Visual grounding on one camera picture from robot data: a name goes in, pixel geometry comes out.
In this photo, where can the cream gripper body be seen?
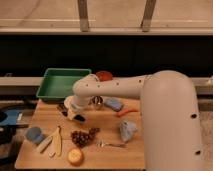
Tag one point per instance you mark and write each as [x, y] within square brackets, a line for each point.
[71, 115]

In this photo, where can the black handled brush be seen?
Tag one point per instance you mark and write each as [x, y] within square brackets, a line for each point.
[64, 110]

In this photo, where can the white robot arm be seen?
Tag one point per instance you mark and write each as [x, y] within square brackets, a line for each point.
[170, 116]

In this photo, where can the white cylindrical cup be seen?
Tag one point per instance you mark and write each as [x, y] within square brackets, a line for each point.
[68, 102]

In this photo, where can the small metal cup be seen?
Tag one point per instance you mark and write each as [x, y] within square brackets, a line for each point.
[97, 102]

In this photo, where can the blue plastic cup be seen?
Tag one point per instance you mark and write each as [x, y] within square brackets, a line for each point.
[34, 135]

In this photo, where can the bunch of dark grapes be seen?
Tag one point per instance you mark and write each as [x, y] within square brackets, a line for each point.
[82, 139]

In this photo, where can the green plastic tray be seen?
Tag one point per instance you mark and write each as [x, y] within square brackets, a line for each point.
[57, 83]

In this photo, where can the yellow apple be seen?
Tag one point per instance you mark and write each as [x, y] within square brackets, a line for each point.
[75, 157]

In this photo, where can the blue sponge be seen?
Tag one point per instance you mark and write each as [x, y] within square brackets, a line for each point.
[113, 103]

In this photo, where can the wooden table board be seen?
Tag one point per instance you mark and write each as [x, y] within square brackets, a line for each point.
[48, 117]

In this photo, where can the orange bowl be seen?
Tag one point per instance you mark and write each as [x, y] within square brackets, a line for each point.
[104, 75]

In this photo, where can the orange carrot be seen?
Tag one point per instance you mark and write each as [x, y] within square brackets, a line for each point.
[125, 111]

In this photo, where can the grey blue cloth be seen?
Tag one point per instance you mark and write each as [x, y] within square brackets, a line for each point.
[127, 130]

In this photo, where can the blue object at left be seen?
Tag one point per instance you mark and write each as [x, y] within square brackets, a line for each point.
[9, 117]

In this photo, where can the metal fork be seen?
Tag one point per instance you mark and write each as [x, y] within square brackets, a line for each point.
[103, 144]

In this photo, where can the left metal window post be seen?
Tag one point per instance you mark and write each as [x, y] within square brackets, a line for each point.
[83, 15]

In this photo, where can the metal window post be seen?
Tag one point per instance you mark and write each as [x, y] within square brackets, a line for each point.
[83, 15]
[148, 14]

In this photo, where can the right metal window post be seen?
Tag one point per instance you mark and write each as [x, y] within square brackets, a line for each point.
[148, 14]

